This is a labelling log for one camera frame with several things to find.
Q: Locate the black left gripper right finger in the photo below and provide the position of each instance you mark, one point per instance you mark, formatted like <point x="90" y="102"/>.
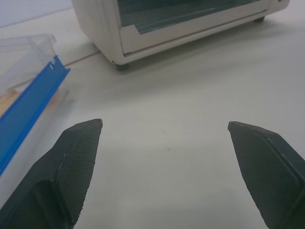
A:
<point x="267" y="171"/>

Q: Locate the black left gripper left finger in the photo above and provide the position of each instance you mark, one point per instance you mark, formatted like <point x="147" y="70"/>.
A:
<point x="59" y="171"/>

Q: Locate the clear container with blue lid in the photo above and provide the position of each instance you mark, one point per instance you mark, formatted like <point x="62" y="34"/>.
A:
<point x="21" y="71"/>

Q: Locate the white toaster oven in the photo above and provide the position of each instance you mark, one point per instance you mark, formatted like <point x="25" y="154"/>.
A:
<point x="181" y="26"/>

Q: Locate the blue container lid clip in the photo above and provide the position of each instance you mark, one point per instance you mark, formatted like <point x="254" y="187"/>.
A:
<point x="28" y="105"/>

